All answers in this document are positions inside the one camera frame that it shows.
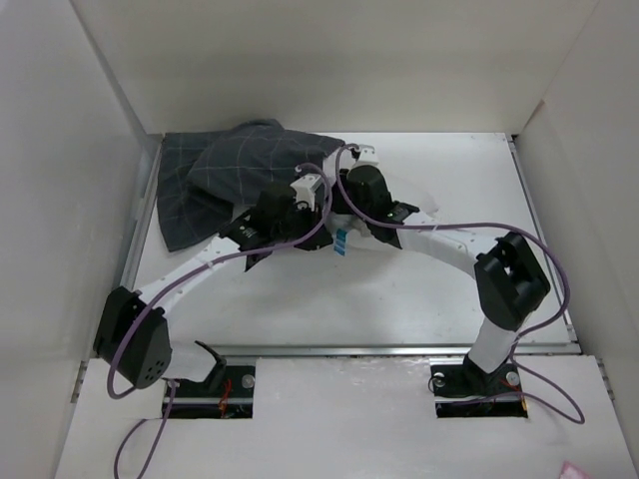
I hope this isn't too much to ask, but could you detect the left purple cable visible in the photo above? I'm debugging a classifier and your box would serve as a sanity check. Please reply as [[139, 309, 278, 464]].
[[107, 164, 333, 478]]

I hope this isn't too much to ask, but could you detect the blue white pillow label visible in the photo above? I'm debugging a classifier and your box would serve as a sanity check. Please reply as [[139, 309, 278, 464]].
[[333, 229, 347, 256]]

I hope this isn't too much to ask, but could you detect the white pillow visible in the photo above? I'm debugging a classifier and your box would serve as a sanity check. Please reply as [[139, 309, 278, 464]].
[[324, 144, 437, 256]]

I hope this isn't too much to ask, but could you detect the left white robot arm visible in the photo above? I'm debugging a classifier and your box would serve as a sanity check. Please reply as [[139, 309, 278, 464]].
[[93, 174, 331, 398]]

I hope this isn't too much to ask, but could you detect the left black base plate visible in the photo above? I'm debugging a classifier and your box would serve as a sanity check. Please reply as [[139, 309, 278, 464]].
[[161, 364, 256, 420]]

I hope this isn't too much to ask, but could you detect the pink object in corner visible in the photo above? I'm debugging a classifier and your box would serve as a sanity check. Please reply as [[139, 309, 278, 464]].
[[559, 461, 590, 479]]

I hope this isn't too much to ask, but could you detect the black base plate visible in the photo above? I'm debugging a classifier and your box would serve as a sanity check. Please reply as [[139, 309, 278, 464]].
[[161, 364, 256, 420], [428, 362, 528, 419]]

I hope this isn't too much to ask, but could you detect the aluminium rail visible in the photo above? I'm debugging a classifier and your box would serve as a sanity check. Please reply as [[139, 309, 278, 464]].
[[109, 343, 580, 358]]

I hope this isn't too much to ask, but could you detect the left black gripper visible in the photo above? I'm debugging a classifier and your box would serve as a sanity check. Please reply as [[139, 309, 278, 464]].
[[273, 202, 333, 252]]

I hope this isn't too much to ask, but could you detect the dark grey checked pillowcase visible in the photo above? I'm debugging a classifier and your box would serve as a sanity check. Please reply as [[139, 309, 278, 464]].
[[156, 119, 345, 253]]

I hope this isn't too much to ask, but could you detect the purple cable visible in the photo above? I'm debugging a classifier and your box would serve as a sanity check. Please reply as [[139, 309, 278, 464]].
[[334, 143, 586, 425], [107, 164, 333, 478]]

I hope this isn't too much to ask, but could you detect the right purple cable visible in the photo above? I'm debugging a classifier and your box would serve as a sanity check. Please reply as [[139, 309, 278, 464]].
[[334, 143, 586, 425]]

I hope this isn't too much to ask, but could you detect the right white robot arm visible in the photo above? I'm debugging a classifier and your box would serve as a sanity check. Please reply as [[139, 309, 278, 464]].
[[333, 165, 550, 393]]

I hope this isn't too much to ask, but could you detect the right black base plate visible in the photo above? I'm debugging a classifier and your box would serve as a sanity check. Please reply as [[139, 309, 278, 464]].
[[428, 362, 528, 419]]

